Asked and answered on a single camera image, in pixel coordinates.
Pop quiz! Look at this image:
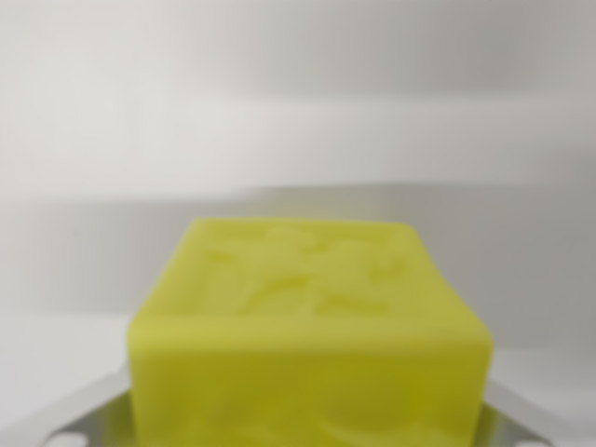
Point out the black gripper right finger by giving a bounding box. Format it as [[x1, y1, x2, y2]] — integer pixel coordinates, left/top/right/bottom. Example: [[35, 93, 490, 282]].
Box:
[[474, 376, 564, 447]]

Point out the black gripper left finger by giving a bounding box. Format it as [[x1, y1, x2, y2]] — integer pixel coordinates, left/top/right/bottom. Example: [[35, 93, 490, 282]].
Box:
[[4, 367, 141, 447]]

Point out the yellow cube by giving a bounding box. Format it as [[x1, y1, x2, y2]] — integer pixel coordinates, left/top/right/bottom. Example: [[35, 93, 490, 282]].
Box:
[[126, 216, 494, 447]]

